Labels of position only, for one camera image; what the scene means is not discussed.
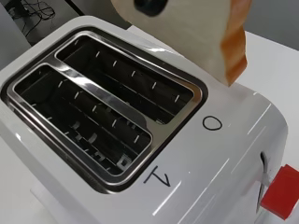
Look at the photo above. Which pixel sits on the slice of toast bread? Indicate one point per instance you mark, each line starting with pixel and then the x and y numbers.
pixel 187 34

